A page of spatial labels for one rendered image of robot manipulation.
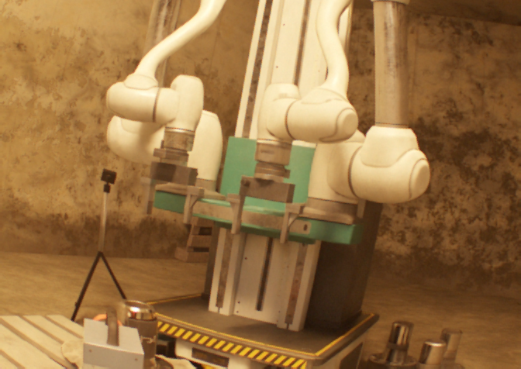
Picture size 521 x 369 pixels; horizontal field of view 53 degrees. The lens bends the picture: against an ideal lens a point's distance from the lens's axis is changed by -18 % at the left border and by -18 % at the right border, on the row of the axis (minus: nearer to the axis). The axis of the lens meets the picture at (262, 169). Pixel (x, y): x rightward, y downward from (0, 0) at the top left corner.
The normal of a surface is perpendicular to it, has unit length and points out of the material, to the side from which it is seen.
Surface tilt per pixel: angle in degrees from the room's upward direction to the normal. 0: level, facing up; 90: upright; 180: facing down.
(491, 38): 90
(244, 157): 90
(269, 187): 90
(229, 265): 90
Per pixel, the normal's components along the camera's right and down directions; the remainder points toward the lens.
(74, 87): 0.84, 0.12
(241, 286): -0.37, -0.08
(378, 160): -0.70, -0.02
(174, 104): -0.07, -0.04
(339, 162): -0.65, -0.22
